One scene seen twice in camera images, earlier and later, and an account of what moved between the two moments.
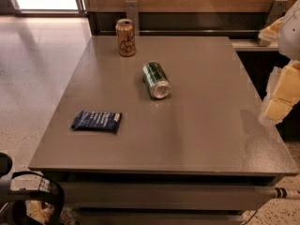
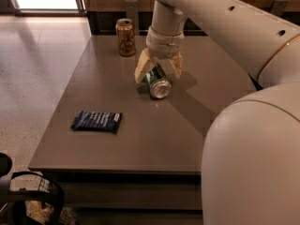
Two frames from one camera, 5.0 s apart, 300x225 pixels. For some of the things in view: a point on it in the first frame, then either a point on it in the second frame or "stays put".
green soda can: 157,80 stays put
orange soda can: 126,37 stays put
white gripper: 291,35 to 164,45
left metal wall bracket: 132,14 stays put
